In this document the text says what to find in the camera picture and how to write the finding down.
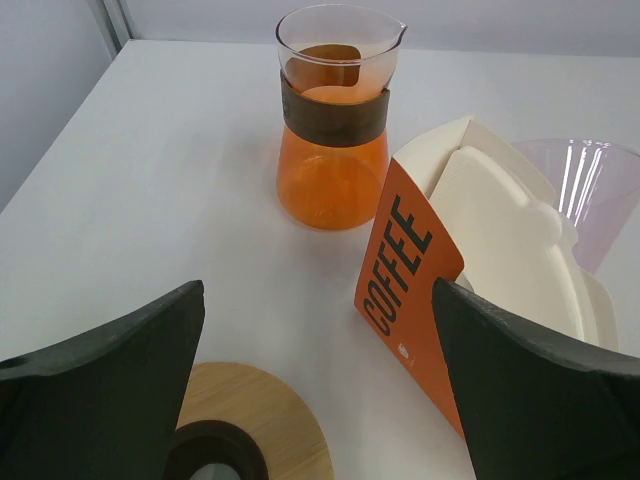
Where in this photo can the orange glass coffee carafe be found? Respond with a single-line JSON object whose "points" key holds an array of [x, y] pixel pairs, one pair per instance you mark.
{"points": [[336, 64]]}

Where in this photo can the aluminium frame post left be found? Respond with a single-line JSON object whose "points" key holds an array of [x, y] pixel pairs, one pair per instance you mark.
{"points": [[118, 24]]}

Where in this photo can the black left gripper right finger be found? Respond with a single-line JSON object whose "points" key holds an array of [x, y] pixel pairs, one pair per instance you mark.
{"points": [[534, 403]]}

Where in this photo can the clear pink glass dripper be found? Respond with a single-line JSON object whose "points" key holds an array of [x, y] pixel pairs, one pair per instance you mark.
{"points": [[597, 186]]}

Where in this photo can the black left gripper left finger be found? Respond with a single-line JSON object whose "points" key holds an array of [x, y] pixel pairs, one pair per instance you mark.
{"points": [[103, 404]]}

